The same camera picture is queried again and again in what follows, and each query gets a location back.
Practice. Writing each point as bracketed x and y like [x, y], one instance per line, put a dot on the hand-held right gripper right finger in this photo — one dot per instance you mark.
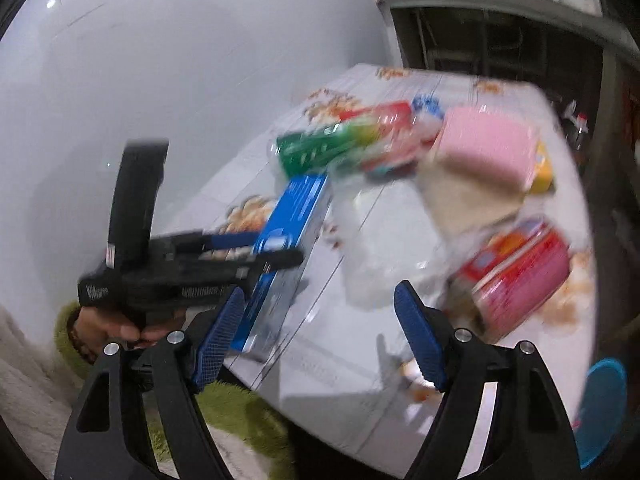
[420, 340]

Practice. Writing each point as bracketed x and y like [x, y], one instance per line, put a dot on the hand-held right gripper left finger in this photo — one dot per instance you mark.
[220, 335]

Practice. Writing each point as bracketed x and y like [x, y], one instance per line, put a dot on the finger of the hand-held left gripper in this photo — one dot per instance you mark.
[230, 241]
[280, 261]

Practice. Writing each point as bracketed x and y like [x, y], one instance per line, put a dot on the long blue box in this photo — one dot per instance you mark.
[290, 240]

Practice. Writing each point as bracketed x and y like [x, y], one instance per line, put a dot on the clear plastic bag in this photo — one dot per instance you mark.
[365, 260]

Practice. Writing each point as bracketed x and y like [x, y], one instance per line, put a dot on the red and pink packet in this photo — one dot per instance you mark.
[520, 280]

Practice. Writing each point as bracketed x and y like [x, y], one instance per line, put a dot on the green packet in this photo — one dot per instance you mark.
[310, 147]

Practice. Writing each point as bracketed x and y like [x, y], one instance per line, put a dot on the beige cloth item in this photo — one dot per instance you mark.
[460, 205]

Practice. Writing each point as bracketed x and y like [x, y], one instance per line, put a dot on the blue mesh basket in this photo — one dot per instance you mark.
[602, 410]

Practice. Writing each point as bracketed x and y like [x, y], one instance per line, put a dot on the pink box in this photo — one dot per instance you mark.
[485, 142]

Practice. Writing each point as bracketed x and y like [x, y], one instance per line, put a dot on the small blue white packet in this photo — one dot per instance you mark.
[427, 107]

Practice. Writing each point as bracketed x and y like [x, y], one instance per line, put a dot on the person's left hand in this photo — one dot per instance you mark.
[107, 330]

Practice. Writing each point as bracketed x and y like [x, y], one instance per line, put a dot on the floral plastic tablecloth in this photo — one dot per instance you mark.
[360, 385]

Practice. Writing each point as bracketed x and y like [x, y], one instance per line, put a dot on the green and beige fluffy garment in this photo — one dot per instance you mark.
[240, 410]

